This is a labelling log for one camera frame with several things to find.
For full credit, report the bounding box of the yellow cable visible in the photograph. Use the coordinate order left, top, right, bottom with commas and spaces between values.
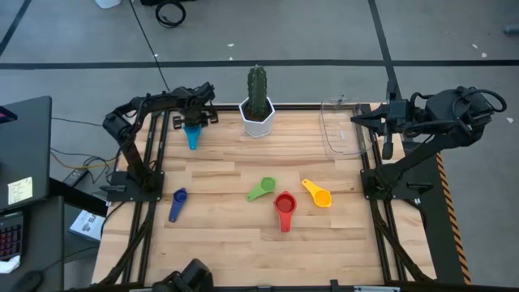
50, 152, 121, 170

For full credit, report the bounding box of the green cactus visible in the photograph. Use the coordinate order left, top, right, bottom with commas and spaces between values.
247, 63, 270, 119

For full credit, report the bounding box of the printed white booklet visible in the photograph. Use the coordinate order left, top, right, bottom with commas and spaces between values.
67, 208, 108, 243

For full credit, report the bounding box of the red measuring cup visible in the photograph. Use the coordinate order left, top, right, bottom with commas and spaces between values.
272, 191, 298, 234

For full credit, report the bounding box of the teal measuring cup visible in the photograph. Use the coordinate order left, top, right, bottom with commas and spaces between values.
182, 123, 204, 152

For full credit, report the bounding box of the black computer monitor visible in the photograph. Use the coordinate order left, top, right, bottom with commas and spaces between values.
0, 95, 54, 213

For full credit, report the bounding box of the yellow sticky note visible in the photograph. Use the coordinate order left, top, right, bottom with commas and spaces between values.
6, 176, 34, 206

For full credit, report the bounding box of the long black floor cable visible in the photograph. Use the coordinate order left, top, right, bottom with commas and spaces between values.
128, 0, 176, 94

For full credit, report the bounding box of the black aluminium table frame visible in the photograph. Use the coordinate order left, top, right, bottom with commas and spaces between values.
96, 102, 438, 292

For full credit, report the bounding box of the coiled black cable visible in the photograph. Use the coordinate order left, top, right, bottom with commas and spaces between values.
154, 0, 188, 29

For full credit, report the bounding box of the green measuring cup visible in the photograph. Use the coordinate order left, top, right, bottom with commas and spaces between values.
246, 176, 278, 203

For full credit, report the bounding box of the black power adapter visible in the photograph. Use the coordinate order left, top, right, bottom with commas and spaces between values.
62, 167, 88, 188

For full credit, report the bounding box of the black computer mouse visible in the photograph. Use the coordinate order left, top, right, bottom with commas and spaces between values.
8, 270, 45, 292

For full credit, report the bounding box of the black backlit keyboard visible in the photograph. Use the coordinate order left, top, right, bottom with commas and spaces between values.
0, 210, 25, 262

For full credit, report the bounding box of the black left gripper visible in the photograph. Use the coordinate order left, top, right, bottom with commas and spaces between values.
173, 102, 220, 131

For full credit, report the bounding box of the yellow measuring cup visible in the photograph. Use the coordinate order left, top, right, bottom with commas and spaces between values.
300, 178, 333, 209

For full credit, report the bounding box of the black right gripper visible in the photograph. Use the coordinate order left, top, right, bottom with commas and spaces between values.
350, 80, 413, 161

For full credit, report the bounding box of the white hexagonal plant pot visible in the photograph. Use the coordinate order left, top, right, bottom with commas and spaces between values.
238, 96, 277, 140

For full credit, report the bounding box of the yellow black hazard tape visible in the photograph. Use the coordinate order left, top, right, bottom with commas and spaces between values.
439, 153, 473, 286

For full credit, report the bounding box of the clear plastic basket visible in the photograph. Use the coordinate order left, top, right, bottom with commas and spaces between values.
319, 96, 375, 161

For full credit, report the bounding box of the thin black cable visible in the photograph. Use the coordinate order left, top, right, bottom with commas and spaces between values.
51, 117, 105, 127

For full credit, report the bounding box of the small indigo measuring cup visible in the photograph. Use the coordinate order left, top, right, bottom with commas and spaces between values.
168, 187, 189, 224

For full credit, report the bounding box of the black desk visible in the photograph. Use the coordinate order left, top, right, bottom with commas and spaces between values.
0, 195, 107, 292

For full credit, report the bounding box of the black bulky device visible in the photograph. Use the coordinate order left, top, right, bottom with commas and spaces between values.
151, 257, 215, 292

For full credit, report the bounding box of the black side platform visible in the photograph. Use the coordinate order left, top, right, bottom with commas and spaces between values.
405, 140, 467, 285

